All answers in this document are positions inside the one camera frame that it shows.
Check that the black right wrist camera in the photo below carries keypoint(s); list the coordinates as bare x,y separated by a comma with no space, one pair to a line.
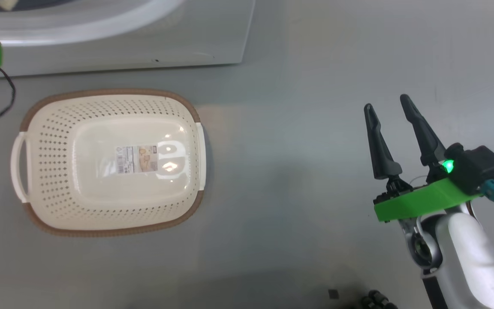
478,169

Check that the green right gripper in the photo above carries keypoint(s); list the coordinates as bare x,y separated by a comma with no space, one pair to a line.
418,199

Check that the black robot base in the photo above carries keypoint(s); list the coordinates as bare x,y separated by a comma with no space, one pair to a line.
378,300

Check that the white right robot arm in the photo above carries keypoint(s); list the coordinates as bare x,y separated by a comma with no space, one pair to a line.
465,257

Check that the cream perforated laundry basket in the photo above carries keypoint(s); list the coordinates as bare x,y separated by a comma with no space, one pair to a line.
58,141

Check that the basket product label sticker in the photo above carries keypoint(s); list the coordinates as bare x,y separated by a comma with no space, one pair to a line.
137,159

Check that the white washing machine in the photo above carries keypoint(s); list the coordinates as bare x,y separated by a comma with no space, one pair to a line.
195,38

